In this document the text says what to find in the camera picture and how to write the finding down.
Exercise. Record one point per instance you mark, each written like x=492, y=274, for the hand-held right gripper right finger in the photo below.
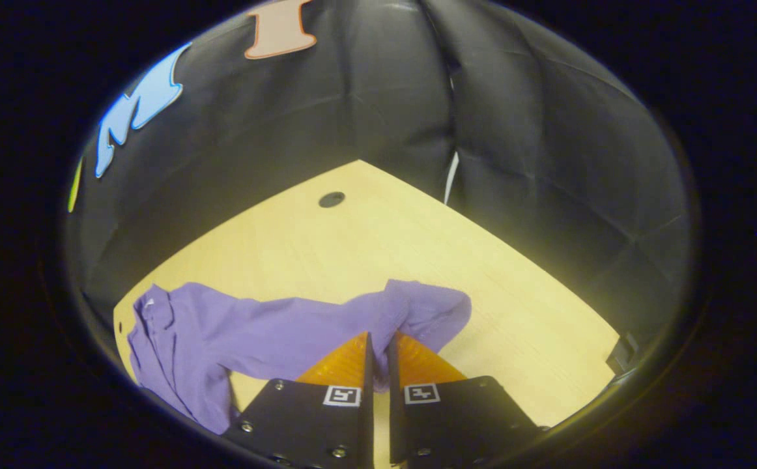
x=396, y=417

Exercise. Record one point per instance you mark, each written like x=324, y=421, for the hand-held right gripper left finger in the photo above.
x=368, y=417

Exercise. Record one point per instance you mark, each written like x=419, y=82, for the purple ribbed button shirt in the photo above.
x=274, y=339

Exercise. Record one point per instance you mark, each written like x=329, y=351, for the black backdrop cloth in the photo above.
x=385, y=98

